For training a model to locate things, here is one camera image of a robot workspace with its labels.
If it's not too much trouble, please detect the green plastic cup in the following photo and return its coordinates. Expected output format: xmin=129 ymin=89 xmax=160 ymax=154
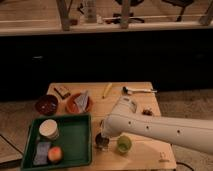
xmin=117 ymin=135 xmax=132 ymax=154

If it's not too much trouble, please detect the white round canister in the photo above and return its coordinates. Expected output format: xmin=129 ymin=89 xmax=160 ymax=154
xmin=39 ymin=119 xmax=59 ymax=140

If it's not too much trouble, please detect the green plastic tray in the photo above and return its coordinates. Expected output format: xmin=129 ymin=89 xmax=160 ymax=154
xmin=21 ymin=114 xmax=92 ymax=171

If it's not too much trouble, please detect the metal cup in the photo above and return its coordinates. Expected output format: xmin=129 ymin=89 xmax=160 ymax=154
xmin=95 ymin=133 xmax=109 ymax=149

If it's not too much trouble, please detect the brown chocolate bar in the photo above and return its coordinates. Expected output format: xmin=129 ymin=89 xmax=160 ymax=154
xmin=54 ymin=86 xmax=70 ymax=99

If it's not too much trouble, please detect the grey folded cloth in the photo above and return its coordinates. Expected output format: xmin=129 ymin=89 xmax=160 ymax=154
xmin=74 ymin=91 xmax=89 ymax=113

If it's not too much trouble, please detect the red yellow apple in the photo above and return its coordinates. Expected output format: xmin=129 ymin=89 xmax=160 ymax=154
xmin=48 ymin=146 xmax=63 ymax=163

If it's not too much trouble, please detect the grey sponge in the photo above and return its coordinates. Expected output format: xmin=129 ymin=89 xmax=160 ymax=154
xmin=33 ymin=142 xmax=51 ymax=166

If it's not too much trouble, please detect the dark brown bowl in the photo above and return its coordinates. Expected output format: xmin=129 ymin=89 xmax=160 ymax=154
xmin=35 ymin=94 xmax=58 ymax=116

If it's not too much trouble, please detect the yellow banana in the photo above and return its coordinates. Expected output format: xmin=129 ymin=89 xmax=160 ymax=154
xmin=102 ymin=83 xmax=113 ymax=99

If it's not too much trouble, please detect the small brown toy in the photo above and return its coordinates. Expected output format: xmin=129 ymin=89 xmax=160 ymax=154
xmin=142 ymin=108 xmax=154 ymax=116

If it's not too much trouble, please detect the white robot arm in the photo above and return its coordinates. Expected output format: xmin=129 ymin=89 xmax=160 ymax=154
xmin=101 ymin=96 xmax=213 ymax=155

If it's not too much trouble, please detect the orange bowl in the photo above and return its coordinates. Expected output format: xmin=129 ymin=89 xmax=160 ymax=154
xmin=65 ymin=93 xmax=93 ymax=114

